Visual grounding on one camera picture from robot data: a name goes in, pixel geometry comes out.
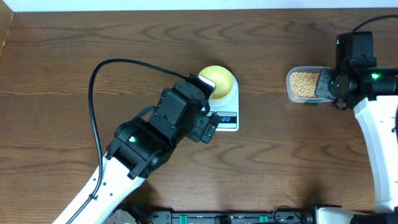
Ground yellow plastic bowl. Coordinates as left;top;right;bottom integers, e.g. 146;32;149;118
199;65;234;100

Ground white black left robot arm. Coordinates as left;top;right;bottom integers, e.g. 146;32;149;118
55;78;221;223

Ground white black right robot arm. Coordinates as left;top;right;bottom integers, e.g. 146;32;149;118
313;31;397;223

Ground white digital kitchen scale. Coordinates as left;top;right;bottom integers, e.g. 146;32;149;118
209;73;239;132

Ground clear container of soybeans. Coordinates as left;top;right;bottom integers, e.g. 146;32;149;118
286;66;331;103

